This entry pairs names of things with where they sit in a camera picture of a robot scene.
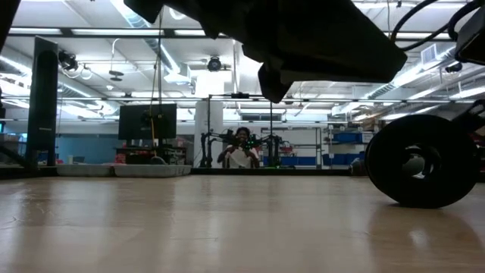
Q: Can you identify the black cord spool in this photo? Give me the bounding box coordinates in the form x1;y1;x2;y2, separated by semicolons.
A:
365;114;480;209

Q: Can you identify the black background rig frame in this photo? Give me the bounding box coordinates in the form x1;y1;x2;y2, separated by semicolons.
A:
206;92;274;168

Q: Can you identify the blue storage bin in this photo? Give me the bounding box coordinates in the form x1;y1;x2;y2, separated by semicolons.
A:
333;131;375;144
321;152;367;167

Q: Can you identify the silver ceiling duct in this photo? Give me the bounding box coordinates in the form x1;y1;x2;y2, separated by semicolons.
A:
111;0;181;75

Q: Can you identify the black equipment desk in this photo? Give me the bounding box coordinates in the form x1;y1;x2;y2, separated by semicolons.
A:
115;146;186;166

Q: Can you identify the white ceiling unit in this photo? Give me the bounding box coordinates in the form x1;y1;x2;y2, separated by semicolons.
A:
163;62;192;85

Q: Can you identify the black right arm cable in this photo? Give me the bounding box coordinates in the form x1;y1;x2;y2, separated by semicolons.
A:
390;0;482;52

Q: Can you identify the person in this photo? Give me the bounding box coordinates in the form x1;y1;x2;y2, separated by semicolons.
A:
217;127;262;169

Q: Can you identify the black overhead frame beam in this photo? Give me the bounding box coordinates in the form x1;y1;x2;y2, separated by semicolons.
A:
7;25;455;42

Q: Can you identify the white building column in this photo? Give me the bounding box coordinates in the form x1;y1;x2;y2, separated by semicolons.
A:
193;72;225;168

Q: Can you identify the black monitor screen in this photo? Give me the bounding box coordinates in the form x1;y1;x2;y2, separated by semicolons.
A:
117;103;178;141

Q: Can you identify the white ceiling air vent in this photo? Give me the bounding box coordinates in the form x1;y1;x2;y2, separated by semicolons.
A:
421;43;439;65

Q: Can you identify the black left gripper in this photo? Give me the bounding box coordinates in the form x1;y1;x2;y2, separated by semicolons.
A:
124;0;408;104

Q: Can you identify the tall black upright panel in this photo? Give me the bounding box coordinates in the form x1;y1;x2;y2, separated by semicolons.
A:
25;36;60;168

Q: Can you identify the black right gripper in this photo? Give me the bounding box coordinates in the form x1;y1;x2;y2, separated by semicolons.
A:
452;11;485;133

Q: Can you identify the yellow hanging cord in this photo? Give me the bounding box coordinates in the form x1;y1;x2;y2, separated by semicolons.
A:
150;116;157;157

